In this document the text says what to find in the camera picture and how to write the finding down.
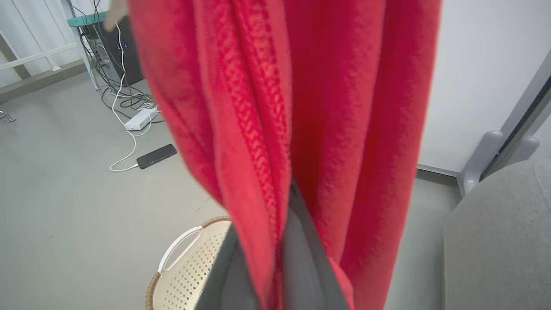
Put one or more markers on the cream perforated laundry basket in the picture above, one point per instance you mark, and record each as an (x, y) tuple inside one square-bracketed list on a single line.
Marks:
[(189, 275)]

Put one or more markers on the grey partition frame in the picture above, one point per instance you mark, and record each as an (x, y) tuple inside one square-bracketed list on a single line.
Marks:
[(482, 161)]

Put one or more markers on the teal small table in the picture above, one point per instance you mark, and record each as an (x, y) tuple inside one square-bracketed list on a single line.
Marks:
[(86, 20)]

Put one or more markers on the white metal railing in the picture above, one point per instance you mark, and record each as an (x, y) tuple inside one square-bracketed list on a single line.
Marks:
[(26, 60)]

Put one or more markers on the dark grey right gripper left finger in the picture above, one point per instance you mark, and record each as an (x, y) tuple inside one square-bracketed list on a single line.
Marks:
[(224, 286)]

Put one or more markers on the beige clothing tag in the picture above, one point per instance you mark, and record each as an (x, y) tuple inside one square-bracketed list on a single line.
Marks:
[(116, 13)]

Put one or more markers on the grey fabric sofa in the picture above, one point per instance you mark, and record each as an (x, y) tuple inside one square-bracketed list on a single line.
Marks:
[(499, 241)]

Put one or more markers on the black smartphone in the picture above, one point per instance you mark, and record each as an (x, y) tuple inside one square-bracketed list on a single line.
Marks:
[(156, 156)]

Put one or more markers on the black computer tower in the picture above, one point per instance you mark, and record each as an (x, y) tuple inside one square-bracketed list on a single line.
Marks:
[(122, 56)]

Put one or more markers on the red garment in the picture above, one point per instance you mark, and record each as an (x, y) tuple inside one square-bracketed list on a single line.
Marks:
[(344, 107)]

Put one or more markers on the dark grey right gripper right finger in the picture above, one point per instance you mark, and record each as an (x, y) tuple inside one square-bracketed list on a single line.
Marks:
[(303, 267)]

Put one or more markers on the small metal floor bracket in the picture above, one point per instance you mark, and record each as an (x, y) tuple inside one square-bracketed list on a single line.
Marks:
[(6, 117)]

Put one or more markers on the white power strip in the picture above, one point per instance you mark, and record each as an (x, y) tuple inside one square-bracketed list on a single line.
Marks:
[(140, 120)]

